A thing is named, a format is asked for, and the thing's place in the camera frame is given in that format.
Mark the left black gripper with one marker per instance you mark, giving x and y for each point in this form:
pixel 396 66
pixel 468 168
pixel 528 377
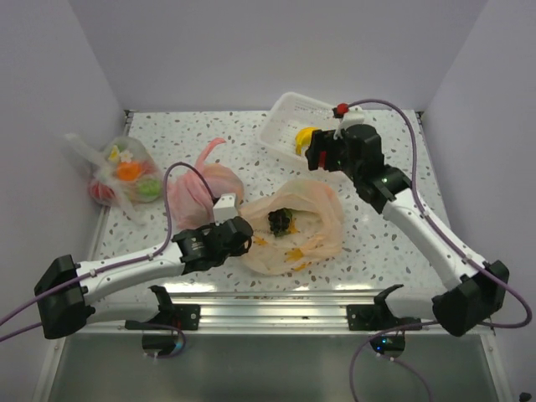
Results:
pixel 239 252

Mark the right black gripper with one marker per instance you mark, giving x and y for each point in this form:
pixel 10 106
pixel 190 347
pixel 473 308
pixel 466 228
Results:
pixel 322 141

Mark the red toy chili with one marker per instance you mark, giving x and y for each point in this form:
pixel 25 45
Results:
pixel 322 159

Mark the yellow toy banana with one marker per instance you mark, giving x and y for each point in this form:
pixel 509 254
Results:
pixel 303 139

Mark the orange plastic bag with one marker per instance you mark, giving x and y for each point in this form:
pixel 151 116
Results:
pixel 316 228

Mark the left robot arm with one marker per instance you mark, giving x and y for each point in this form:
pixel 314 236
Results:
pixel 71 295

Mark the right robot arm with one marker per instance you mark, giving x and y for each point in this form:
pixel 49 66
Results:
pixel 475 288

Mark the pink plastic bag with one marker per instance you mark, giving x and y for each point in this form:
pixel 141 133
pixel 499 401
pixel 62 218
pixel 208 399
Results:
pixel 190 203

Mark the clear plastic bag with fruit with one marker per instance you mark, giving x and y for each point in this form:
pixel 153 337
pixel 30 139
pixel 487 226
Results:
pixel 123 172

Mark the dark toy grapes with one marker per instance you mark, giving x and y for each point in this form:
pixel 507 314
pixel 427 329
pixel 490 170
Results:
pixel 280 222

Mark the white plastic basket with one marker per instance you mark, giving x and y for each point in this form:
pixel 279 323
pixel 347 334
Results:
pixel 276 135

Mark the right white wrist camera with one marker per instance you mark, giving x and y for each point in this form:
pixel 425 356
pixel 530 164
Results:
pixel 347 118

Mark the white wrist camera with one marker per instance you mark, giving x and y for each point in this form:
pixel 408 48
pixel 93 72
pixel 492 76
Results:
pixel 225 208
pixel 347 118

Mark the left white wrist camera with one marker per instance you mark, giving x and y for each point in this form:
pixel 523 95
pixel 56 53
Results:
pixel 225 208

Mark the aluminium mounting rail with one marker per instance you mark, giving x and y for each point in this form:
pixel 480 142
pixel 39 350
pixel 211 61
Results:
pixel 277 311

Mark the left black base bracket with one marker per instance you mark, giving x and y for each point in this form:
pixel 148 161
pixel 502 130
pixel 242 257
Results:
pixel 183 317

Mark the black base bracket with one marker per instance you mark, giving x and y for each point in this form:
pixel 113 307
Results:
pixel 183 317
pixel 373 317

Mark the right black base bracket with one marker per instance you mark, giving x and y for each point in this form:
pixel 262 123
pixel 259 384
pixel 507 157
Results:
pixel 373 317

